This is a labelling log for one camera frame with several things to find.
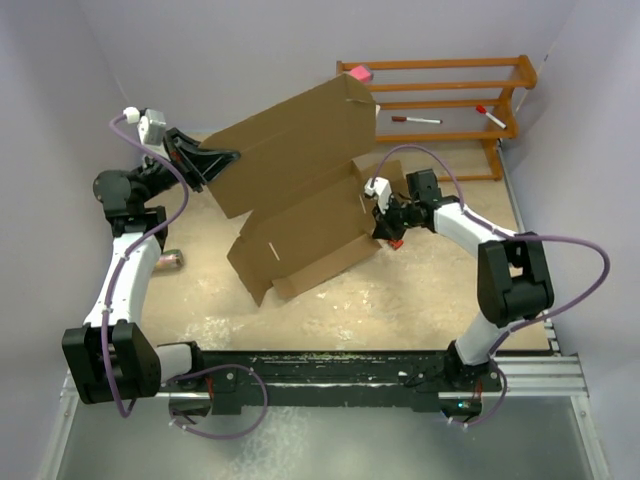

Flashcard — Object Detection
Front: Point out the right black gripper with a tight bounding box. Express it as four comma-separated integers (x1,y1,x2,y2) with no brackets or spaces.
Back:
372,195,419,245

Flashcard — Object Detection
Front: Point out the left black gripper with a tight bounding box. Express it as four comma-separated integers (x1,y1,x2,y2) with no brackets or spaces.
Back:
132,128,238,206

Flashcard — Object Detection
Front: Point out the brown cardboard box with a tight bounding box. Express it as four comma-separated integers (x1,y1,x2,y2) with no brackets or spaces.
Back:
200,74,381,304

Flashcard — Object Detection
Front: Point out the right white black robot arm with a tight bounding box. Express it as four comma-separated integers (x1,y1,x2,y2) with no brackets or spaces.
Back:
363,169,555,391

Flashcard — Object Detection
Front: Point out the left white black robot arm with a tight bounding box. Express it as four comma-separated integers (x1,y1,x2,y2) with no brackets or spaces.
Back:
61,122,241,417

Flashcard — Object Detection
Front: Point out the small pink green object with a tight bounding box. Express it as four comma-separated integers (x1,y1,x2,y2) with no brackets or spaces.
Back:
154,249,185,273

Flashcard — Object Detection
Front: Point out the brown-capped white marker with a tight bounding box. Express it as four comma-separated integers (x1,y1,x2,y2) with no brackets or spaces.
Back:
391,116,443,125

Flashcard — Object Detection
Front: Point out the red-capped white marker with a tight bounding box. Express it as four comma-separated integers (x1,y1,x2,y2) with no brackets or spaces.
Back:
475,104,507,130

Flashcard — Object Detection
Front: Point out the wooden three-tier rack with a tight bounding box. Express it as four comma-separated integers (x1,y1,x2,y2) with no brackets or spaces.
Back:
363,55,538,181

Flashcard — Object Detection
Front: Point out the pink eraser block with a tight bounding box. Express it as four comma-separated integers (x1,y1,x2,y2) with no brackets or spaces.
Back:
349,65,374,84

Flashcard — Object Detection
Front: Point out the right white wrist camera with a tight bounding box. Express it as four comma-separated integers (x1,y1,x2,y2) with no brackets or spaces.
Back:
363,176,392,213

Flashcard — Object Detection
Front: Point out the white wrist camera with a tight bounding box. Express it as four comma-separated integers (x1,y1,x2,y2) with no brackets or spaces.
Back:
123,106,167,147
363,176,392,213

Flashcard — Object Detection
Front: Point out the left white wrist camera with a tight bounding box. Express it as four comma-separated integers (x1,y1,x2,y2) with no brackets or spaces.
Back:
123,106,167,147

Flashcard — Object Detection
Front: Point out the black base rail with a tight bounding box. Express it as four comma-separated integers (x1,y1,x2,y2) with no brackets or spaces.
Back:
144,349,506,416

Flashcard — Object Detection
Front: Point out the aluminium extrusion frame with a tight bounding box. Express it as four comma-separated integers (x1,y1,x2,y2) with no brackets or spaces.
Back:
37,144,611,480

